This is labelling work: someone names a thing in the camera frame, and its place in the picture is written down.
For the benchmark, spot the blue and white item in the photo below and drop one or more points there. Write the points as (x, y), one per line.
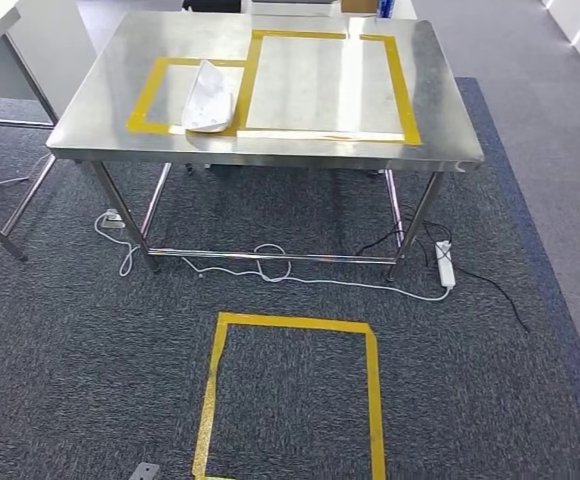
(386, 6)

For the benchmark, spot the stainless steel workbench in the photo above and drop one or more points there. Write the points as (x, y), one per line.
(435, 99)

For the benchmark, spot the pale grey table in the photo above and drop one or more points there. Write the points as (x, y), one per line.
(294, 8)

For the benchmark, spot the white power strip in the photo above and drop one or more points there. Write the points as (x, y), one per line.
(445, 268)

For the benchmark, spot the grey floor socket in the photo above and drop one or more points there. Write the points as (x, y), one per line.
(113, 218)

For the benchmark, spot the grey metal plate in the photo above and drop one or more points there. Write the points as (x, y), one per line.
(145, 472)

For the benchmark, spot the white curved plastic part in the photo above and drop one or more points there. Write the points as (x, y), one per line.
(210, 99)

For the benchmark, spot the black zip case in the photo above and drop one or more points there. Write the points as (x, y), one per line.
(212, 5)

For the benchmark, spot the brown cardboard box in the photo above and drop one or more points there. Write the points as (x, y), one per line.
(359, 5)

